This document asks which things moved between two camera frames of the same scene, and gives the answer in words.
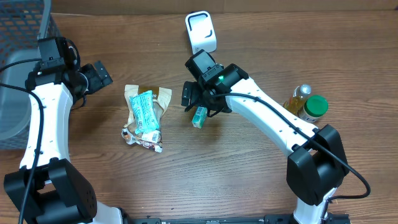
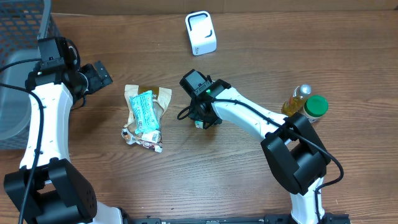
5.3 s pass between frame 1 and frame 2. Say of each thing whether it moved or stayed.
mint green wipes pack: stayed
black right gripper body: moved
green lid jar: stayed
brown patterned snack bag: stayed
